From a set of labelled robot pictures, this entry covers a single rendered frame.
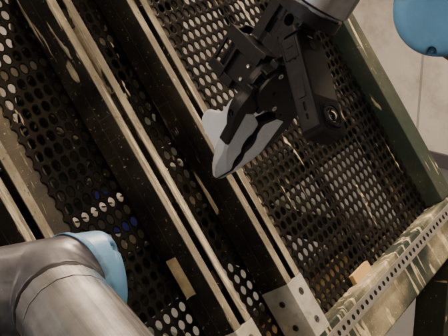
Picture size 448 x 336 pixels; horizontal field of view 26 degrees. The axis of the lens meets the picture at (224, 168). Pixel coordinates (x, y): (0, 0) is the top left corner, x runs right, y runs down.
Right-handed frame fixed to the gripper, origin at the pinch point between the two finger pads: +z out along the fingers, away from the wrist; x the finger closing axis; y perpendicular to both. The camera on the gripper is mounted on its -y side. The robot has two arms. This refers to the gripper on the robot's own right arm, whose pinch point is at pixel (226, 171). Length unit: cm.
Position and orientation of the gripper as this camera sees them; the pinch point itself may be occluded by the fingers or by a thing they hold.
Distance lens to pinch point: 105.3
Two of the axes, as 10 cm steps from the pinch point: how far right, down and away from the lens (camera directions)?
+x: -6.6, -0.8, -7.5
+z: -5.0, 7.9, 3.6
